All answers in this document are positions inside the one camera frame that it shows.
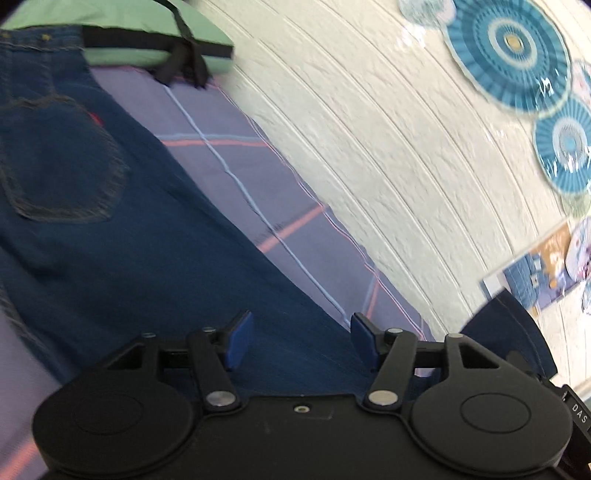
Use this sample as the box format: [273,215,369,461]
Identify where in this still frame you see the dark blue denim jeans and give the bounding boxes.
[0,25,559,400]

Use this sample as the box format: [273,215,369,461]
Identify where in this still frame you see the bedding advertisement poster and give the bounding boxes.
[482,218,590,317]

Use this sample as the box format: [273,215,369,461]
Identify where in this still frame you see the purple plaid bed sheet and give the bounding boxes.
[0,64,438,480]

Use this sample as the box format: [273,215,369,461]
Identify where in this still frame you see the medium blue paper fan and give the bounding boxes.
[533,96,590,196]

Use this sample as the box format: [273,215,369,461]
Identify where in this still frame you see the large blue paper fan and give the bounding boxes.
[445,1,571,116]

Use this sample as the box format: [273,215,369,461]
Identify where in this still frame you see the small pale paper fan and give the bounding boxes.
[398,0,457,29]

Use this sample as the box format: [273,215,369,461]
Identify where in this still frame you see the green pillow with black straps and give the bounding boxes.
[1,1,235,88]

